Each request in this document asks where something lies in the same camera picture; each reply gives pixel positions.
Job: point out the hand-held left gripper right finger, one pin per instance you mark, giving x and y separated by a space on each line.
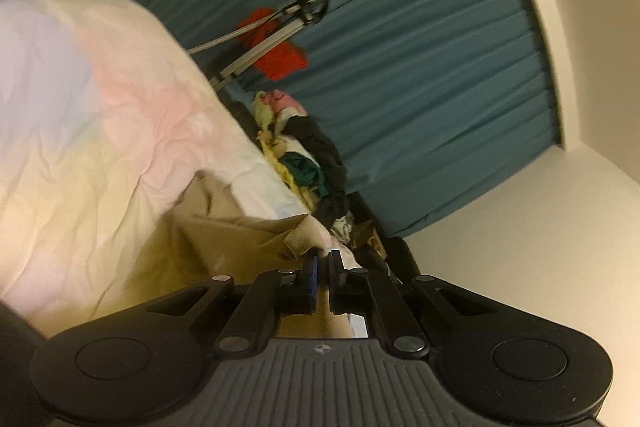
336 287

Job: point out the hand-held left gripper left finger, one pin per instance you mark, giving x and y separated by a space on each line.
313 282

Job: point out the beige printed shirt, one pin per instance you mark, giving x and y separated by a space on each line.
240 237

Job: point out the white patterned cloth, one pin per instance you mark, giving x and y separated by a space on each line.
342 227

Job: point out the cardboard box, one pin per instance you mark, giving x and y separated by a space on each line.
375 239

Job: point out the black sofa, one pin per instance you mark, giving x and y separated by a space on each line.
400 257

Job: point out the dark grey garment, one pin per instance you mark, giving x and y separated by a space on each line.
332 207

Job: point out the green garment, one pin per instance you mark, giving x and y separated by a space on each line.
305 172

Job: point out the white garment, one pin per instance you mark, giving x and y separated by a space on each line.
290 147

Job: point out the pale yellow fluffy cloth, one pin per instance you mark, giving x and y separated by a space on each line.
262 109

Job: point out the pink cloth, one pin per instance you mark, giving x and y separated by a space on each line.
282 99

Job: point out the red knitted cloth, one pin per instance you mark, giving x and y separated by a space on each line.
280 59

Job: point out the garment steamer stand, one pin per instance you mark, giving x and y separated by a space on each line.
235 67

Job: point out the teal curtain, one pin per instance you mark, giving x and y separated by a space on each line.
400 57

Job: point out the pastel bed blanket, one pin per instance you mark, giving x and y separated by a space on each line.
100 132

